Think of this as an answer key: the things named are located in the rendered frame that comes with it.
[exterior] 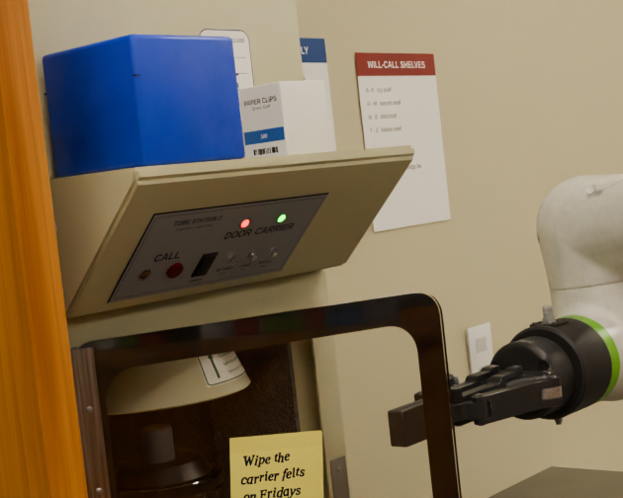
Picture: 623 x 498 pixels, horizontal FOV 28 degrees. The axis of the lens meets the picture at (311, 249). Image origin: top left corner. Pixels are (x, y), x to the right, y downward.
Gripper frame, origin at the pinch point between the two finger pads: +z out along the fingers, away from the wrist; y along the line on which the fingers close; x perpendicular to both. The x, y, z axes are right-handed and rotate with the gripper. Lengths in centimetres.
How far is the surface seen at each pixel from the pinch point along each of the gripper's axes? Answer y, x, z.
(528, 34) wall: -55, -44, -120
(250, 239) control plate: -5.2, -16.8, 12.5
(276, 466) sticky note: -3.5, 0.7, 14.3
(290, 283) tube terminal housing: -11.7, -12.1, 1.2
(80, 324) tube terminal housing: -11.7, -12.1, 24.9
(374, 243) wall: -55, -10, -67
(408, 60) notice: -54, -38, -81
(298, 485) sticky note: -2.7, 2.5, 12.9
